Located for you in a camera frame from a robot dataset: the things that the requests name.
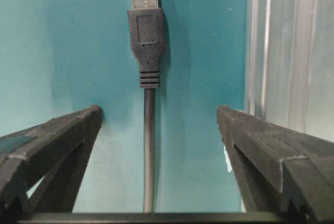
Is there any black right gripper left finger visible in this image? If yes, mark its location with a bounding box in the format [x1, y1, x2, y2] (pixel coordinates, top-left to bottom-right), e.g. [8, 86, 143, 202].
[1, 105, 102, 216]

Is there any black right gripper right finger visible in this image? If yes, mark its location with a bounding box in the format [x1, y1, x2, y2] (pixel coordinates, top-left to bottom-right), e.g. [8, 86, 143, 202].
[217, 105, 333, 220]

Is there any black USB cable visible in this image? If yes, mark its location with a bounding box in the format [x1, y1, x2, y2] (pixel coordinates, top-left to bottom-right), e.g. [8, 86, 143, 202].
[127, 0, 165, 214]

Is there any aluminium extrusion rail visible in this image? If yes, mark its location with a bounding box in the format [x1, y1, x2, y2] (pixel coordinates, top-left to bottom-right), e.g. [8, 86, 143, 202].
[244, 0, 333, 141]

